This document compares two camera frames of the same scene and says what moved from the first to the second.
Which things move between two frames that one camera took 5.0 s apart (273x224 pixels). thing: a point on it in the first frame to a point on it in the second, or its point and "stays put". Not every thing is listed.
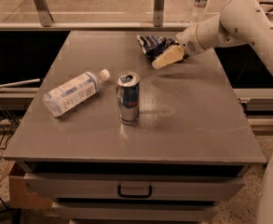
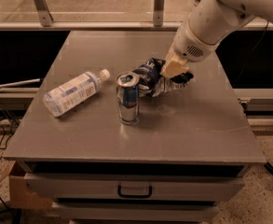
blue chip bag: (151, 45) to (154, 83)
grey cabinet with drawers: (186, 151) stays put
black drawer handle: (132, 195) stays put
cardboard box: (19, 196) stays put
